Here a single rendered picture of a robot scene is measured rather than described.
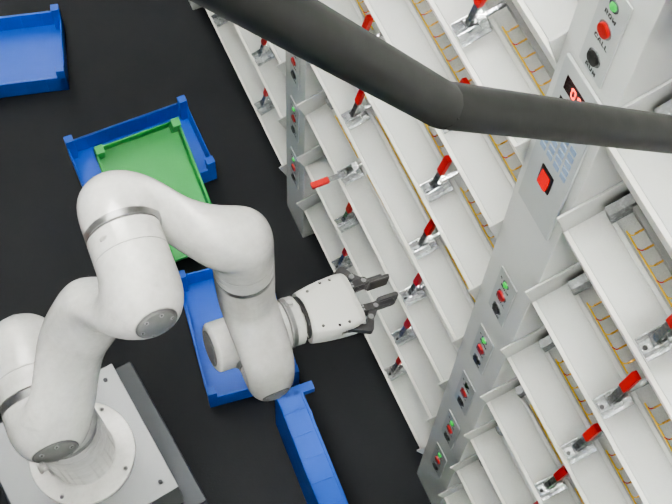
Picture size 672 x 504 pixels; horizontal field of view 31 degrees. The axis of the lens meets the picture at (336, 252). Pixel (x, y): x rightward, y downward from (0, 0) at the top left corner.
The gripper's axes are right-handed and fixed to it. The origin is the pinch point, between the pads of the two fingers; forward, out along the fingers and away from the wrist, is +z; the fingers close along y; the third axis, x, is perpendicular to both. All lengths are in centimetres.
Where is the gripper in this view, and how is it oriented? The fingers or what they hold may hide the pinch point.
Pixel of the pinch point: (381, 291)
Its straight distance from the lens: 207.8
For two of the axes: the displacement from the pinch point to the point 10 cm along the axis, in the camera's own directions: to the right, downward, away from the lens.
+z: 9.0, -2.9, 3.4
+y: 4.1, 8.3, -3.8
